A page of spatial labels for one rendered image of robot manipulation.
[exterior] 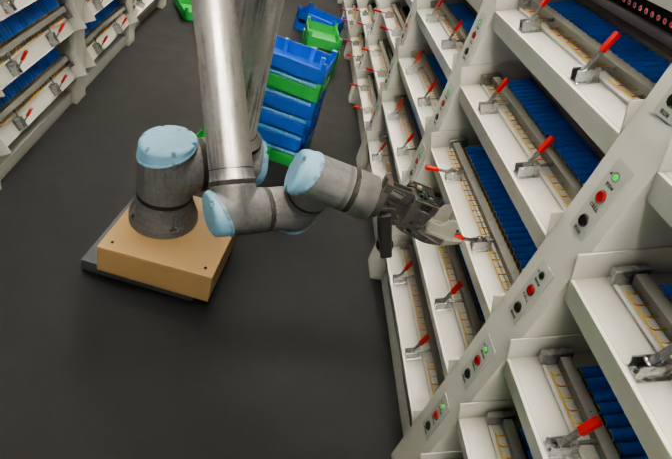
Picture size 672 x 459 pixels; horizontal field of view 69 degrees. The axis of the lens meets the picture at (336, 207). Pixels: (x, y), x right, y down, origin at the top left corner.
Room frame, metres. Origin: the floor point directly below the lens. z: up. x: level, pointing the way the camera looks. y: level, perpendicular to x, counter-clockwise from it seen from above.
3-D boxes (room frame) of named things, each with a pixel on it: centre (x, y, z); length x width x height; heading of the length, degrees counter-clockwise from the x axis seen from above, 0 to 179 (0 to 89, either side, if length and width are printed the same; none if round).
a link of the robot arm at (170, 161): (1.05, 0.46, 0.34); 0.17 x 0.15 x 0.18; 128
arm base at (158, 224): (1.05, 0.46, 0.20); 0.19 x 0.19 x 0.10
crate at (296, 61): (1.88, 0.36, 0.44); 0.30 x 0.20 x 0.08; 90
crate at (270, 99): (1.88, 0.36, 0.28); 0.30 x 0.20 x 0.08; 90
